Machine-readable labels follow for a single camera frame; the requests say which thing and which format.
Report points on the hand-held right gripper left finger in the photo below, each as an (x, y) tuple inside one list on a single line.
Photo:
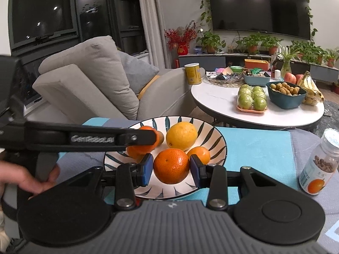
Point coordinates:
[(147, 170)]

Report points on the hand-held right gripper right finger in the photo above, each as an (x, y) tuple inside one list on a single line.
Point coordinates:
[(195, 172)]

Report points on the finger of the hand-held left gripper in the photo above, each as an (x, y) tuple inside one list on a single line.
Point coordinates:
[(140, 138)]

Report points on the brown round fruit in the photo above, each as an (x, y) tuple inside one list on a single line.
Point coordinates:
[(159, 139)]

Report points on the white blue striped bowl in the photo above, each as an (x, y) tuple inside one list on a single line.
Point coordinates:
[(218, 148)]

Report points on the yellow citrus fruit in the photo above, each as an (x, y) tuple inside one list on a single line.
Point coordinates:
[(181, 136)]

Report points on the person's left hand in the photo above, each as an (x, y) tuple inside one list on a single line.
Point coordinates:
[(23, 177)]

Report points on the yellow cushion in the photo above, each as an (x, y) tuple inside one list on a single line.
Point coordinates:
[(148, 87)]

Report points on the blue grey tablecloth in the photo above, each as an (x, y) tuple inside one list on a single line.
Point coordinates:
[(254, 148)]

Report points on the grey cushion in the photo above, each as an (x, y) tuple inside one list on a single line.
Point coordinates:
[(137, 70)]

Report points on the white round coffee table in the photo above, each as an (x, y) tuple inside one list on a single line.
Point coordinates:
[(219, 103)]

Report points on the beige sofa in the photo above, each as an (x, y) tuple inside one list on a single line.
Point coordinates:
[(92, 79)]

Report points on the yellow can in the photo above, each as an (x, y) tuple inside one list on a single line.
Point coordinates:
[(192, 74)]

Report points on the pack of green apples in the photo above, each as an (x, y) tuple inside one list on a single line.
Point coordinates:
[(251, 99)]

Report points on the tray of snacks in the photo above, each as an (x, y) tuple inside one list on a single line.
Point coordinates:
[(222, 78)]

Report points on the beige bag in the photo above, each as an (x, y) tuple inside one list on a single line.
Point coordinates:
[(3, 227)]

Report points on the grey television cabinet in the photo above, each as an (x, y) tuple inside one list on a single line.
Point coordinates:
[(212, 58)]

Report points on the red berry plant in vase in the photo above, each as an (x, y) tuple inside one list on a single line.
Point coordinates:
[(181, 37)]

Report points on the teal basket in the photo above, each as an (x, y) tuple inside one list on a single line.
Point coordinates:
[(255, 80)]

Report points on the teal bowl of longans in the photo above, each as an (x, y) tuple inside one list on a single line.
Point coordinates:
[(286, 99)]

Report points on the potted green plant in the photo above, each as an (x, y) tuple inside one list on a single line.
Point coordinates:
[(251, 42), (210, 41), (271, 45), (307, 50), (331, 58)]

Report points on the white curtain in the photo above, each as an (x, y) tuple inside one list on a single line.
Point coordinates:
[(153, 18)]

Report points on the orange box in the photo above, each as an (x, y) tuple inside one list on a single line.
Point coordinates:
[(255, 64)]

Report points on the clear bottle with orange label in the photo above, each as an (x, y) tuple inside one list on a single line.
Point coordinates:
[(319, 164)]

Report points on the small white bottle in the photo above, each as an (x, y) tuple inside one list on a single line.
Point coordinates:
[(277, 75)]

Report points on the dark window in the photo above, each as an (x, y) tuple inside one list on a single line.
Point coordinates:
[(39, 5)]

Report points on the red apple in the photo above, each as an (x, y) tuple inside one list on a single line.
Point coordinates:
[(290, 78)]

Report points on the banana bunch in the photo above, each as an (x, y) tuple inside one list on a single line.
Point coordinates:
[(311, 87)]

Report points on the glass vase with plant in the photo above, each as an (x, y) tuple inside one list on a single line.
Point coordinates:
[(286, 60)]

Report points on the dark marble table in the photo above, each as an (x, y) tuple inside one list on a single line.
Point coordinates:
[(329, 116)]

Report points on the green ivy vine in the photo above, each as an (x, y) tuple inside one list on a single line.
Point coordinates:
[(205, 5)]

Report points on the black television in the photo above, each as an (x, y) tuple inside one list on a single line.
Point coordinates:
[(259, 8)]

